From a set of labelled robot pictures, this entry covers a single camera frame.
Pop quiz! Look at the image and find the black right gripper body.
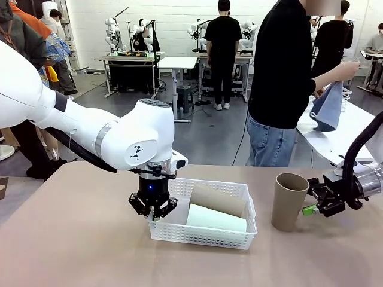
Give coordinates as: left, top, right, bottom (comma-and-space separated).
317, 172, 346, 218

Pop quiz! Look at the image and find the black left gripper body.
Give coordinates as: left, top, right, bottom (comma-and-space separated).
138, 175, 171, 207

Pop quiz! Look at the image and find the tall brown cup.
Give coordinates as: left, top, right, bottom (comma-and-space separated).
271, 172, 310, 233
189, 182, 248, 219

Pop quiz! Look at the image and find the white perforated plastic basket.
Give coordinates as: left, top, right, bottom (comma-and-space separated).
148, 178, 258, 251

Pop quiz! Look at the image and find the pale green cup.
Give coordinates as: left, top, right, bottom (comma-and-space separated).
186, 203, 248, 233

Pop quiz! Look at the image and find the blue grey cloth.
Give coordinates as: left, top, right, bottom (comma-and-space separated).
309, 80, 344, 132

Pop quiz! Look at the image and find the person's right forearm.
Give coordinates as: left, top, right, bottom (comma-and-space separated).
311, 63, 345, 92

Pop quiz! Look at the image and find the person's right hand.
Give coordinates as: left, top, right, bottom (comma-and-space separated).
341, 60, 360, 80

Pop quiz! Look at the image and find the white side table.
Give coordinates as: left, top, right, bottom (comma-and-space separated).
296, 101, 383, 165

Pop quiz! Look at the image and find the tall grey stool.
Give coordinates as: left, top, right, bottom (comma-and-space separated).
175, 85, 193, 114

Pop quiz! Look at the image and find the wood top lab table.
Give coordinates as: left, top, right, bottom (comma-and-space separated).
95, 51, 166, 99

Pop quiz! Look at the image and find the person in black shirt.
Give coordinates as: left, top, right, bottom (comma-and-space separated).
245, 0, 318, 167

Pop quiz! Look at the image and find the white standing desk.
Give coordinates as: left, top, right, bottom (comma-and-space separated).
157, 56, 199, 123

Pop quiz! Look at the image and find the brown board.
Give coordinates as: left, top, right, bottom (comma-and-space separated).
0, 176, 10, 200

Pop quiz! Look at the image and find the white round stand base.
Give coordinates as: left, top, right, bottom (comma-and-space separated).
0, 145, 16, 161

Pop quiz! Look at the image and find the desk with white legs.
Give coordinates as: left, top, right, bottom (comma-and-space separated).
357, 49, 383, 96

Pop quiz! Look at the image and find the person in light jacket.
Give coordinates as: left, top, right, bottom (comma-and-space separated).
40, 8, 79, 96

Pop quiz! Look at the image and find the person in black sweater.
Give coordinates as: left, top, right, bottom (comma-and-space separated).
311, 0, 354, 78

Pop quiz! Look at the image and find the seated person in grey top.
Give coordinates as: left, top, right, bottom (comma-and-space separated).
363, 23, 383, 90

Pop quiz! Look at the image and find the person in black t-shirt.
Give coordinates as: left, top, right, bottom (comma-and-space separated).
204, 0, 242, 111

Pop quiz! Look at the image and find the mannequin in orange clothes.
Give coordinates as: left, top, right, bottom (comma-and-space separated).
8, 0, 72, 162

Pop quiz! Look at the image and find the white tower fan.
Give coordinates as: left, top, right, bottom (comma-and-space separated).
41, 1, 57, 19

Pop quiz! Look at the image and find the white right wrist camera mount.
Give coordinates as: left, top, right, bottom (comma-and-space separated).
333, 160, 364, 177

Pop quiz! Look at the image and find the black right arm cable sleeve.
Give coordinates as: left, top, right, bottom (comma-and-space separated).
342, 110, 383, 210

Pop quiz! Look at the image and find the black arm cable sleeve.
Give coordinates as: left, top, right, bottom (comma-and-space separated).
342, 110, 383, 210
44, 127, 119, 174

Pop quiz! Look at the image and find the black left arm cable sleeve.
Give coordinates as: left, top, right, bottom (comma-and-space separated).
44, 127, 119, 174

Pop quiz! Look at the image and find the black hanging cable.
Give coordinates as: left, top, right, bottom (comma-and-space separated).
232, 110, 249, 166

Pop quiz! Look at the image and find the white wire dish rack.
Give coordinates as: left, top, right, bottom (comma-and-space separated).
341, 86, 352, 112

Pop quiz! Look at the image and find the white frame lab table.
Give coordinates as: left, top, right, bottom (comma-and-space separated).
197, 50, 252, 101

